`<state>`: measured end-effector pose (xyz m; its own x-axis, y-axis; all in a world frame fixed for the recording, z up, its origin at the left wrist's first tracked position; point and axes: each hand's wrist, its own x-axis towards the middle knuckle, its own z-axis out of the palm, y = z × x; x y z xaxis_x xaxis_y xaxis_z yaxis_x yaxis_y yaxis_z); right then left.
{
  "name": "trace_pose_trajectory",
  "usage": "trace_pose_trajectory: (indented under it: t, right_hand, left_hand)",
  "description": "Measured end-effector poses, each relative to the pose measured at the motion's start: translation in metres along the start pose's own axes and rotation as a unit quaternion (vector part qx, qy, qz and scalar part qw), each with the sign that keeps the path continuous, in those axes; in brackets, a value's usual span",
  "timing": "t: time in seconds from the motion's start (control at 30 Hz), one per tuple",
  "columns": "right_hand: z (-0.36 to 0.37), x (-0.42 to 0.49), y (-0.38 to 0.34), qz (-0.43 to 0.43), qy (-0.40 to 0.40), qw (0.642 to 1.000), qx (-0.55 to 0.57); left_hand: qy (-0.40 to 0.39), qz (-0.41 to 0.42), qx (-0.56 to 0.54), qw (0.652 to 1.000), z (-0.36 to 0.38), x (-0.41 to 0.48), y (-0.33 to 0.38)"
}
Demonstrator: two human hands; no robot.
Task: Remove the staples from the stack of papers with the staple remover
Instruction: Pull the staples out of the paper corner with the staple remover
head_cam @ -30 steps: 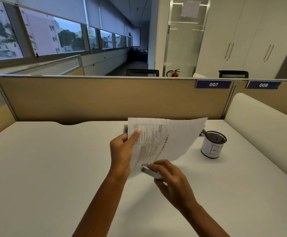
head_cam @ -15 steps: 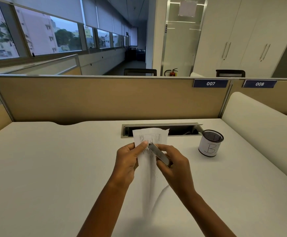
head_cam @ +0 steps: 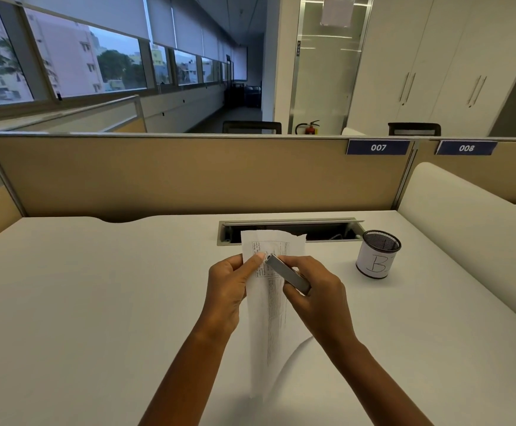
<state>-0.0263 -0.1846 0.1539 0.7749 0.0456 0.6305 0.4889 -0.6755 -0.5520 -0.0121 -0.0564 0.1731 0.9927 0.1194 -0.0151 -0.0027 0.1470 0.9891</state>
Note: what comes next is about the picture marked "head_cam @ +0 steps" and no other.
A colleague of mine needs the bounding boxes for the person's left hand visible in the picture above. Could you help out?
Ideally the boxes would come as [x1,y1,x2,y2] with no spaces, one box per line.
[200,253,266,344]

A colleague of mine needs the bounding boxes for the person's right hand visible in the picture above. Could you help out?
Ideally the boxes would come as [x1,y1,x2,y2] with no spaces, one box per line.
[277,255,358,348]

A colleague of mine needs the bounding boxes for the grey metal stapler remover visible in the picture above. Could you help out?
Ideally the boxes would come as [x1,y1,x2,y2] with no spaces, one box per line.
[264,254,312,295]

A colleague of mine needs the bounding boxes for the white printed paper sheet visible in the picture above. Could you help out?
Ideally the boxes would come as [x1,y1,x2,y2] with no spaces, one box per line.
[240,230,316,400]

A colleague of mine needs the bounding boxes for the person's left forearm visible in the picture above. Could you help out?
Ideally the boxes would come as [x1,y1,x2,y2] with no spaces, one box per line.
[138,329,233,426]

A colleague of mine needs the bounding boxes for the person's right forearm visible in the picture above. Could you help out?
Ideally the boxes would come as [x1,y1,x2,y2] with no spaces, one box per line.
[327,336,434,426]

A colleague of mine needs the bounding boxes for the black mesh pen holder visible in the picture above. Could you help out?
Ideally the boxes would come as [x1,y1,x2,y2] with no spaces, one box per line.
[355,230,402,280]

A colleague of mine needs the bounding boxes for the beige desk partition panel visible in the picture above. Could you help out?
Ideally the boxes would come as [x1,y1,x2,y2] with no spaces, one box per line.
[0,132,516,250]

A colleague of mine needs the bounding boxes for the black office chair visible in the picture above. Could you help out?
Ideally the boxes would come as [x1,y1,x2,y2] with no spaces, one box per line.
[222,120,282,135]
[387,122,442,137]

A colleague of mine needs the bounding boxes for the blue desk number label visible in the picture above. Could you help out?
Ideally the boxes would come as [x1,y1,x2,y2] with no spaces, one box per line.
[434,140,498,156]
[346,139,412,156]

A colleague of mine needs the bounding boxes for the white curved side divider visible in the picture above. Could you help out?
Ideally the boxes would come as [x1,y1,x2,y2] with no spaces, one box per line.
[397,162,516,337]

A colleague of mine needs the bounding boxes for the frosted glass door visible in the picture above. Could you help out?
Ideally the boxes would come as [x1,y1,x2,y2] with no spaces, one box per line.
[288,0,374,135]

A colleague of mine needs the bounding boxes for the white paper notice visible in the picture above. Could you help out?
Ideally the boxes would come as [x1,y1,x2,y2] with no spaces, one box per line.
[320,0,356,27]

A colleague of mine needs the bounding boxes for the white roller window blinds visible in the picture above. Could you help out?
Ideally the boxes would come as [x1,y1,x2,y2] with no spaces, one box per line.
[0,0,249,62]

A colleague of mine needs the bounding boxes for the grey desk cable tray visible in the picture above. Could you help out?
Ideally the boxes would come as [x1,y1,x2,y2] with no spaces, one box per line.
[217,217,367,247]

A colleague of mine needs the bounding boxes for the white wall cabinet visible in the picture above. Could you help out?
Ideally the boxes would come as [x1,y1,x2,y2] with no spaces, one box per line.
[346,0,516,138]

